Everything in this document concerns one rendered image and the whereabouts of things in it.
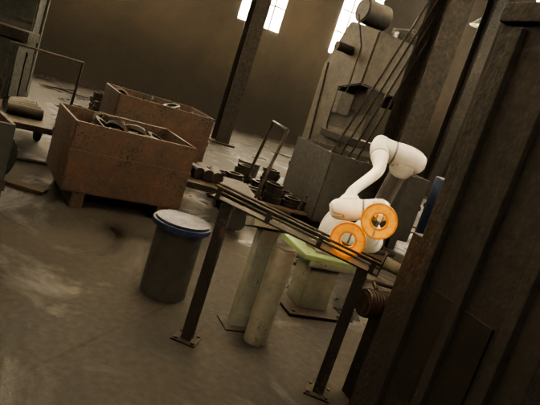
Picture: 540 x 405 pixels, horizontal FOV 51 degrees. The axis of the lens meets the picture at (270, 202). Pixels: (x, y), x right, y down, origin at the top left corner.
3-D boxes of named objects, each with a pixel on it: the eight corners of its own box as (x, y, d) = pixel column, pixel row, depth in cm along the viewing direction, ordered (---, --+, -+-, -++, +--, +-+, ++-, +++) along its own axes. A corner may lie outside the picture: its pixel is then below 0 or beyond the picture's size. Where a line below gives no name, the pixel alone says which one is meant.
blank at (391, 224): (403, 211, 235) (403, 210, 238) (369, 197, 237) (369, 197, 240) (388, 245, 237) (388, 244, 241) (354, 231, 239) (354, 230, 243)
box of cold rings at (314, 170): (363, 224, 696) (387, 157, 679) (404, 251, 612) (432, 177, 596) (275, 203, 647) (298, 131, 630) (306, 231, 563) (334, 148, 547)
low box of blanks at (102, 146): (149, 194, 504) (169, 124, 492) (176, 223, 444) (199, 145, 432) (41, 175, 455) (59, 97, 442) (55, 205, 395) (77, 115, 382)
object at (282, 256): (268, 348, 282) (301, 253, 273) (247, 346, 277) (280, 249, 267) (260, 336, 293) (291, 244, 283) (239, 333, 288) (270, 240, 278)
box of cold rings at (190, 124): (175, 165, 679) (193, 106, 665) (196, 185, 608) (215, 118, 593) (89, 146, 630) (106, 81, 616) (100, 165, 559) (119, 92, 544)
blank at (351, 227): (370, 251, 240) (370, 250, 243) (358, 217, 239) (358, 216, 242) (336, 262, 243) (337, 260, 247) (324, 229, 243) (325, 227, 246)
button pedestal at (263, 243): (262, 334, 296) (299, 226, 284) (220, 329, 285) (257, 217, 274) (252, 320, 310) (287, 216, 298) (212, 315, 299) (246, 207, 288)
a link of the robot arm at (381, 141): (375, 143, 303) (398, 152, 304) (375, 126, 317) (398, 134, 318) (365, 161, 311) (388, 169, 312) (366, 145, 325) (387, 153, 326)
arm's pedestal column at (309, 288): (266, 287, 367) (280, 243, 362) (317, 295, 384) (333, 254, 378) (288, 316, 332) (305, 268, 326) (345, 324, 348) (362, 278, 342)
